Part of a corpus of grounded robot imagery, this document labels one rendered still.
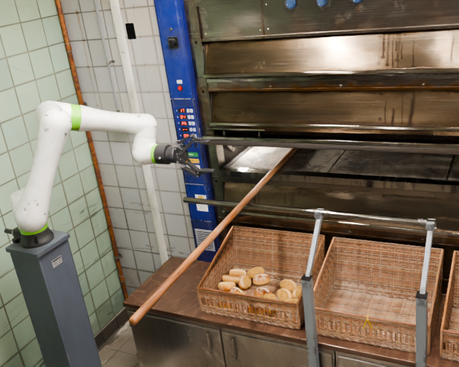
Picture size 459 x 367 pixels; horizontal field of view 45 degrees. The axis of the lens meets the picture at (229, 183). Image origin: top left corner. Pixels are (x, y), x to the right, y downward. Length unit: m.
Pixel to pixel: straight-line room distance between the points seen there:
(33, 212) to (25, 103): 0.98
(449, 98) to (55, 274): 1.92
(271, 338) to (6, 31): 2.06
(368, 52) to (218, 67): 0.76
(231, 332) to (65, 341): 0.81
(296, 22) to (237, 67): 0.38
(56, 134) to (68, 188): 1.19
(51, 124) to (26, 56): 1.00
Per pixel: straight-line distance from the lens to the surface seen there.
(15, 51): 3.21
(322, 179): 2.89
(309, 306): 2.54
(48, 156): 2.34
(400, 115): 2.68
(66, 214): 3.49
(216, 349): 3.04
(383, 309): 2.91
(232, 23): 2.87
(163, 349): 3.26
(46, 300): 2.71
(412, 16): 2.60
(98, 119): 2.52
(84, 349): 2.93
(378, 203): 2.88
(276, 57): 2.78
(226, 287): 3.06
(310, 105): 2.79
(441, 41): 2.60
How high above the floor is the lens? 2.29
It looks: 22 degrees down
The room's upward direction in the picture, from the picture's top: 8 degrees counter-clockwise
